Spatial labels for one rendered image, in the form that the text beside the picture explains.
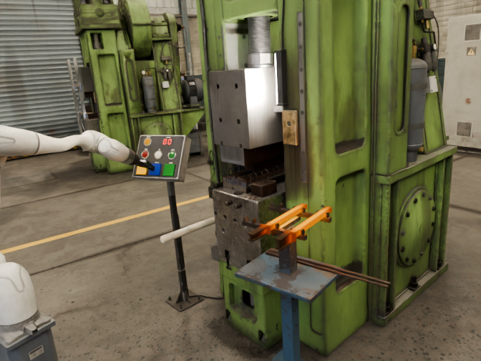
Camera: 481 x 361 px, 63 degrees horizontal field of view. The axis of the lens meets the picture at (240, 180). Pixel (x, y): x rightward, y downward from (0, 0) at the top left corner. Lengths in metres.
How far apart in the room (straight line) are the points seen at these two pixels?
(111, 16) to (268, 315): 5.53
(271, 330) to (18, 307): 1.32
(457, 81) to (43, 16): 8.14
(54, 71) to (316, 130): 8.39
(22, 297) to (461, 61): 6.66
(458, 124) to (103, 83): 5.76
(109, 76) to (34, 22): 3.37
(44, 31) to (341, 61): 8.37
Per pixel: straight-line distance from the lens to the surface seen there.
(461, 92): 7.23
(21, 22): 9.85
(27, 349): 1.93
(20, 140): 1.80
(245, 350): 2.47
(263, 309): 2.30
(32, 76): 9.77
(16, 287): 1.83
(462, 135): 7.27
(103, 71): 6.87
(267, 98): 2.10
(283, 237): 1.48
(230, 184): 2.22
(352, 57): 2.17
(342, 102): 2.10
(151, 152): 2.53
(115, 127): 6.91
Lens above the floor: 1.57
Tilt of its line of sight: 16 degrees down
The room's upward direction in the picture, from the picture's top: 4 degrees counter-clockwise
